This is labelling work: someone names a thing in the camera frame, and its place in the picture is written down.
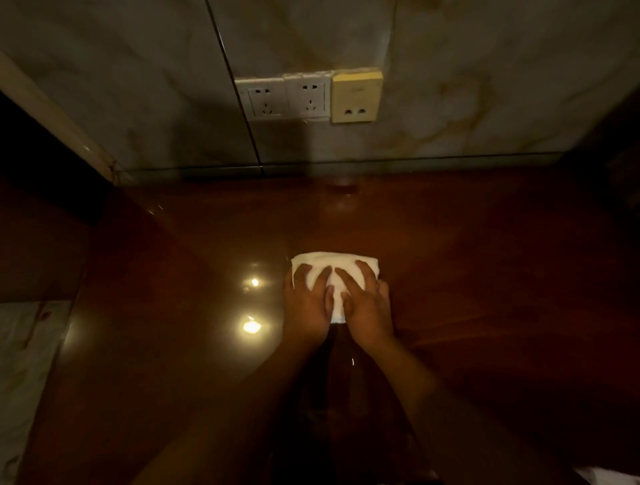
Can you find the person's right thumb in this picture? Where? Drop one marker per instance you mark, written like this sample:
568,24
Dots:
347,302

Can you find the person's right hand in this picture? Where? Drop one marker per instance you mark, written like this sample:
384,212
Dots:
368,315

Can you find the white wall socket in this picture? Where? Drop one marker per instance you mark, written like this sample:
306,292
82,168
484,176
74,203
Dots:
309,96
264,101

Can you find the white trim strip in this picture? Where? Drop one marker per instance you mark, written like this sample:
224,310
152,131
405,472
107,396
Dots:
57,122

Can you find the person's left forearm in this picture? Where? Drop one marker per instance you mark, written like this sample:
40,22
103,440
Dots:
235,414

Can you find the person's left hand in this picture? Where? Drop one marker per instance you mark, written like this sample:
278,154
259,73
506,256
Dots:
306,312

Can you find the white cloth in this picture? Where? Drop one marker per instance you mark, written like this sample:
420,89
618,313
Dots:
336,280

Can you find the person's right middle finger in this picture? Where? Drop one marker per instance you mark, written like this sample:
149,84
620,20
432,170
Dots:
366,275

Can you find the person's left middle finger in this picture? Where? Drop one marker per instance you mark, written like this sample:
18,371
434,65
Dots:
300,275

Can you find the white bed sheet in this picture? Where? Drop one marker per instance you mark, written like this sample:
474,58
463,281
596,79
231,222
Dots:
22,379

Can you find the person's left thumb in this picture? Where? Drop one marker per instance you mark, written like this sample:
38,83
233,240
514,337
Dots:
330,301

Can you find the yellow wall socket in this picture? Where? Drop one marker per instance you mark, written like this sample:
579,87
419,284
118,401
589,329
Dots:
356,96

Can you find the person's right forearm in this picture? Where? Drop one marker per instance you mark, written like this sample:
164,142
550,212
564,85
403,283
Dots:
450,414

